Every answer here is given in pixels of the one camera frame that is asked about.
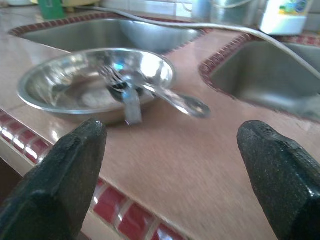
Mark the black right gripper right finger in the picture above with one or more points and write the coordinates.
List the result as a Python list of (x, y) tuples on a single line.
[(287, 190)]

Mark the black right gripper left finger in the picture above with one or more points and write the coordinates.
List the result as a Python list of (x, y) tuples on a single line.
[(50, 195)]

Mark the stainless steel plate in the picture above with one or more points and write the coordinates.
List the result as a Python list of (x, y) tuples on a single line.
[(62, 82)]

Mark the steel fork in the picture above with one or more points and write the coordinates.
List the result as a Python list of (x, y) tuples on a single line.
[(132, 105)]

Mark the steel spoon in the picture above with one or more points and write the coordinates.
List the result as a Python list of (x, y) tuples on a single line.
[(185, 102)]

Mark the stainless steel sink basin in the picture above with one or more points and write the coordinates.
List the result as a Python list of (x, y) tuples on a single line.
[(112, 35), (262, 75)]

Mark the white detergent bottle yellow cap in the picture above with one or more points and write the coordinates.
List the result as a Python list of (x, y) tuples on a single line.
[(282, 17)]

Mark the green dish soap bottle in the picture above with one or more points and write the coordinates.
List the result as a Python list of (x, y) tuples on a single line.
[(51, 8)]

